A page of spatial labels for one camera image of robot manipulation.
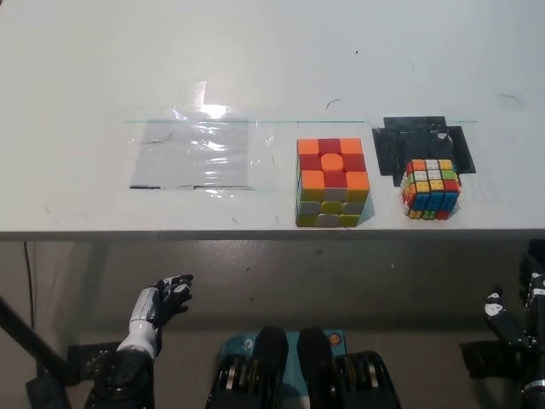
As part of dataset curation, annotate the clear plastic sheet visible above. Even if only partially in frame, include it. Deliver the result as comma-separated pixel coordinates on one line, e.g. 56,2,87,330
124,106,276,199

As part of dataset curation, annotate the teal robot body top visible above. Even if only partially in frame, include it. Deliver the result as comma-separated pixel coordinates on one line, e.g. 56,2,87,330
218,330,347,384

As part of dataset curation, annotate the black tape patch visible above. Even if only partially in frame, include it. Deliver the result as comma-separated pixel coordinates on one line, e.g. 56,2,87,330
371,115,477,189

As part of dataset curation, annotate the thin black cable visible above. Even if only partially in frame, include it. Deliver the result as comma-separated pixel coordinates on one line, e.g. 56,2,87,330
22,241,36,330

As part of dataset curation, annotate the small studded multicolour puzzle cube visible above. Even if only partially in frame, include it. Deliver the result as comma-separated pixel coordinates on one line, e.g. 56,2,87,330
399,158,463,222

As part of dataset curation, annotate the big orange red puzzle cube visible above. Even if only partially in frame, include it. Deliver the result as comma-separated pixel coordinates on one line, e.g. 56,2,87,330
294,136,371,228

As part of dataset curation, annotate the black diagonal pole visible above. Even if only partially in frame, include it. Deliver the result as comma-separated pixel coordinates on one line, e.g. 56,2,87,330
0,295,70,377

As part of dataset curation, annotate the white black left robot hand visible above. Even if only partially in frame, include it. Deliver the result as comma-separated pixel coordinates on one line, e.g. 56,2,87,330
116,274,195,360

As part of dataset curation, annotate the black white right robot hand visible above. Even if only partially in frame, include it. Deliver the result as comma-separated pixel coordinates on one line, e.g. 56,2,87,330
483,272,545,354

